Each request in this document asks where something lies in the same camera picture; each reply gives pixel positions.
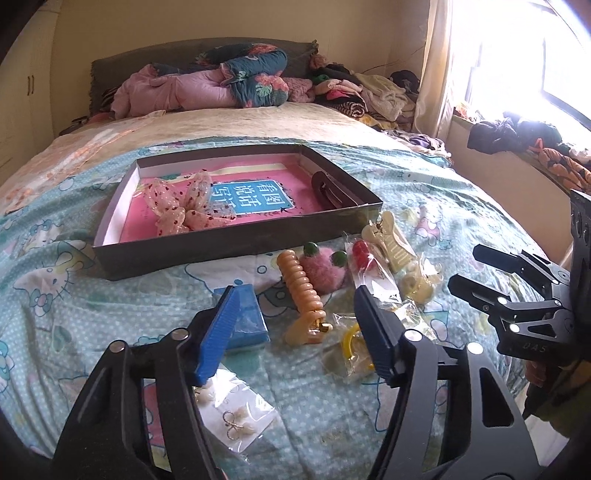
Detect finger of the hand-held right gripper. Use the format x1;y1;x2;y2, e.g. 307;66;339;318
448;274;574;337
473;244;572;290

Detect orange ribbed hair claw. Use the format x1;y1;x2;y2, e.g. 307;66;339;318
276;249;334;347

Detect cream hair claw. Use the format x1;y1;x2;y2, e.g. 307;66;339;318
361;220;419;278

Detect pink fuzzy hair clip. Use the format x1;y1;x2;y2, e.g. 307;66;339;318
300;242;352;294

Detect yellow hair ring packet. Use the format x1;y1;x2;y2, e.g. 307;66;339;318
323;300;437;381

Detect clothes on window sill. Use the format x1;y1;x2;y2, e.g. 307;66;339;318
455;104;591;190

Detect red bead hair tie packet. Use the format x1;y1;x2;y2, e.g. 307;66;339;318
344;233;400;305

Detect small blue box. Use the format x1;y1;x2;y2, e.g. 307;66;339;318
226;284;271;354

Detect cream wardrobe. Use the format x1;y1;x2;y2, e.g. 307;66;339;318
0;0;61;185

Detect grey cardboard box tray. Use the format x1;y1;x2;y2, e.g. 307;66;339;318
92;144;384;282

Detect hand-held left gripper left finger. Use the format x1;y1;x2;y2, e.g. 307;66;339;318
50;285;242;480

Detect dark brown hair claw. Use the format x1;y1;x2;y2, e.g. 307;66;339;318
311;171;365;208

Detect blue cartoon cat bedsheet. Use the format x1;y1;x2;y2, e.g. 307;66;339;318
0;138;568;480

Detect beige quilted bedspread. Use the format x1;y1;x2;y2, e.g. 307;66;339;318
0;102;416;217

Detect grey headboard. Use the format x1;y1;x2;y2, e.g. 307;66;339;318
89;39;319;116

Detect dark blue floral quilt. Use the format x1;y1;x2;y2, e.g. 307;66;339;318
152;42;289;109

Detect pile of clothes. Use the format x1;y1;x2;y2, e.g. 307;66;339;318
284;55;451;153

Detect person's right hand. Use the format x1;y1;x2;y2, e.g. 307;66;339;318
524;357;555;416

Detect earrings card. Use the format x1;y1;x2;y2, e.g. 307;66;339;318
194;362;280;450

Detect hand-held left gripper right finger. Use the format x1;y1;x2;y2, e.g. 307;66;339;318
353;285;543;480

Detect window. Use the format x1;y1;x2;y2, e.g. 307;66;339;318
457;0;591;139

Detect cream hair clip packet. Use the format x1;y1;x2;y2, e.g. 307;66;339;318
397;251;444;305

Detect cream curtain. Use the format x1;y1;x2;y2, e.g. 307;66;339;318
413;0;467;139

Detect pink dotted bow scrunchie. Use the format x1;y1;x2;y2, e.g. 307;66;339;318
141;171;238;235

